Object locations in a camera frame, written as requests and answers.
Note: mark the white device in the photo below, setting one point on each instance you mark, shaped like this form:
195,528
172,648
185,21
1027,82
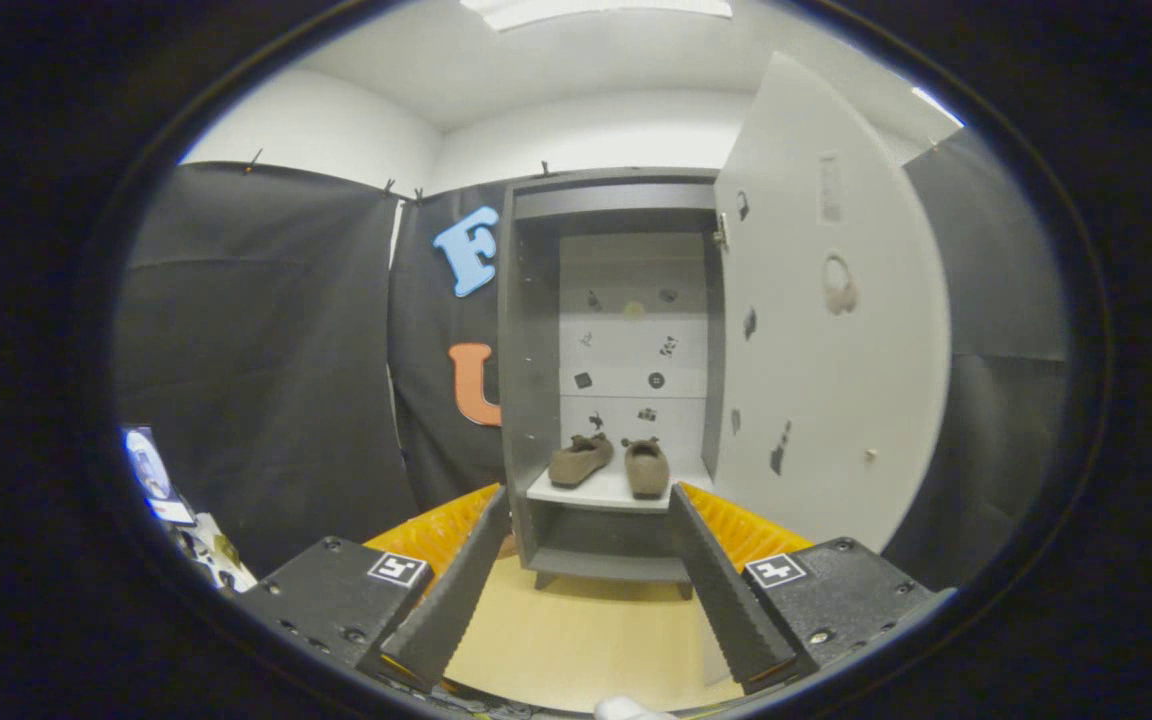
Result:
226,565

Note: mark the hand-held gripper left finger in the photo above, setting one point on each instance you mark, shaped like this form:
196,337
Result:
461,590

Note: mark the long ceiling light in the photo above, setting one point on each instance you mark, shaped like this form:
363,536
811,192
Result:
596,10

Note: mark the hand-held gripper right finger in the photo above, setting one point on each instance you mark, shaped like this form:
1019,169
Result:
726,595

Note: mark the grey shoe cabinet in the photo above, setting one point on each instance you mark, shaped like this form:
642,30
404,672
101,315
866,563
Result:
526,400

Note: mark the brown fuzzy shoe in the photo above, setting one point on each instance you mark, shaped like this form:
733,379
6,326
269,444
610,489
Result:
646,470
581,462

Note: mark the white shoe cabinet door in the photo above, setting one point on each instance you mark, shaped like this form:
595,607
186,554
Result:
836,400

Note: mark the black backdrop cloth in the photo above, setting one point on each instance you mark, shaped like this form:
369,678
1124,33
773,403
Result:
256,350

